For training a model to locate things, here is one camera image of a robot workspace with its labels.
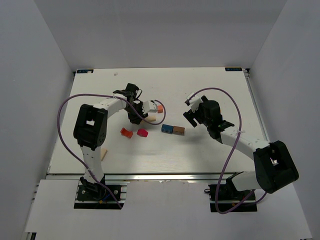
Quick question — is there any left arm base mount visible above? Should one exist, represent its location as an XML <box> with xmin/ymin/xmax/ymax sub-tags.
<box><xmin>73</xmin><ymin>180</ymin><xmax>127</xmax><ymax>210</ymax></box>

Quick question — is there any brown wood block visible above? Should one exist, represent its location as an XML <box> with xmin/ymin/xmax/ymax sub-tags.
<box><xmin>172</xmin><ymin>126</ymin><xmax>185</xmax><ymax>136</ymax></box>

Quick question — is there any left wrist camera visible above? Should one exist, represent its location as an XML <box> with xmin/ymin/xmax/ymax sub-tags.
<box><xmin>141</xmin><ymin>100</ymin><xmax>158</xmax><ymax>118</ymax></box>

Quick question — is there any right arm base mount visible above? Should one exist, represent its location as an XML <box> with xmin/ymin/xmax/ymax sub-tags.
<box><xmin>204</xmin><ymin>184</ymin><xmax>258</xmax><ymax>213</ymax></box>

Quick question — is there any aluminium table rail front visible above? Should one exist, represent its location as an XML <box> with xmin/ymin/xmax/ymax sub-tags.
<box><xmin>47</xmin><ymin>172</ymin><xmax>258</xmax><ymax>183</ymax></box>

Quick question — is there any natural wood block hotel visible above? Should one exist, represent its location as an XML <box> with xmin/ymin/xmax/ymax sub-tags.
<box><xmin>145</xmin><ymin>115</ymin><xmax>156</xmax><ymax>123</ymax></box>

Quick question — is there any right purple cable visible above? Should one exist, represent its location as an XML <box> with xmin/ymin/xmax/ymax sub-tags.
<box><xmin>192</xmin><ymin>87</ymin><xmax>266</xmax><ymax>215</ymax></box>

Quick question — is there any blue table label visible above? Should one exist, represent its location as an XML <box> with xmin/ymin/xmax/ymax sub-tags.
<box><xmin>224</xmin><ymin>67</ymin><xmax>243</xmax><ymax>72</ymax></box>
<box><xmin>76</xmin><ymin>69</ymin><xmax>94</xmax><ymax>74</ymax></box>

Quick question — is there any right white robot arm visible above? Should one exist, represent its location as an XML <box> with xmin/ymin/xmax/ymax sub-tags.
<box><xmin>183</xmin><ymin>95</ymin><xmax>299</xmax><ymax>194</ymax></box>

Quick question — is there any orange cube centre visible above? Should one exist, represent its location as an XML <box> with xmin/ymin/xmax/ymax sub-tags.
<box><xmin>157</xmin><ymin>105</ymin><xmax>164</xmax><ymax>114</ymax></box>

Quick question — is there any red roof block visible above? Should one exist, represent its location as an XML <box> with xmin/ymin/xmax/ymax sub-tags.
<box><xmin>136</xmin><ymin>128</ymin><xmax>149</xmax><ymax>138</ymax></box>

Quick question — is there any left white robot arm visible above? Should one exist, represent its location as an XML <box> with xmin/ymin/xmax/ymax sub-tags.
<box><xmin>73</xmin><ymin>83</ymin><xmax>148</xmax><ymax>184</ymax></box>

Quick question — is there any aluminium table rail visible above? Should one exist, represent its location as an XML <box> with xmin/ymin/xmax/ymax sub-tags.
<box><xmin>243</xmin><ymin>68</ymin><xmax>270</xmax><ymax>141</ymax></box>
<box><xmin>47</xmin><ymin>172</ymin><xmax>258</xmax><ymax>183</ymax></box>

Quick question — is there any right blue table label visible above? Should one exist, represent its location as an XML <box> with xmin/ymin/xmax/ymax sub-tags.
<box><xmin>224</xmin><ymin>67</ymin><xmax>243</xmax><ymax>72</ymax></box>

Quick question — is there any left blue table label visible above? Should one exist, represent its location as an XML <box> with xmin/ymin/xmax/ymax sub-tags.
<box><xmin>76</xmin><ymin>69</ymin><xmax>94</xmax><ymax>74</ymax></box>

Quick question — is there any blue wood block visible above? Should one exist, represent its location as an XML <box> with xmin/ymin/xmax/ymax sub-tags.
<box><xmin>161</xmin><ymin>124</ymin><xmax>174</xmax><ymax>134</ymax></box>

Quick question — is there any aluminium table rail right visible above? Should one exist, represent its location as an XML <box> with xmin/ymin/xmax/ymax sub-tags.
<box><xmin>243</xmin><ymin>68</ymin><xmax>270</xmax><ymax>141</ymax></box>

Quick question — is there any orange arch block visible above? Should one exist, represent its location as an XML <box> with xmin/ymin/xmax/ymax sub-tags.
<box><xmin>120</xmin><ymin>127</ymin><xmax>133</xmax><ymax>139</ymax></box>

